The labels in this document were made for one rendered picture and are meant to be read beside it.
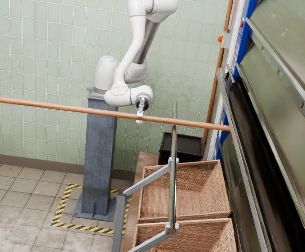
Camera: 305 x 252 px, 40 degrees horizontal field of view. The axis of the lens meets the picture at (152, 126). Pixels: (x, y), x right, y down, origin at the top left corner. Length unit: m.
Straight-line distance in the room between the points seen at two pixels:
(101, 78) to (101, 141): 0.48
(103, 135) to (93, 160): 0.22
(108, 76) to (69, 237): 1.21
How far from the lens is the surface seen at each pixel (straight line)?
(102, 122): 3.05
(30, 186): 3.80
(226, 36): 3.05
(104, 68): 2.93
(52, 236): 3.28
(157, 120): 2.26
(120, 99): 2.54
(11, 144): 4.01
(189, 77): 3.48
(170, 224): 1.55
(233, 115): 1.86
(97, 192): 3.35
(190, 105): 3.56
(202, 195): 2.78
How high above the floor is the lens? 2.12
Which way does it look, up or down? 25 degrees down
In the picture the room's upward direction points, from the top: 8 degrees clockwise
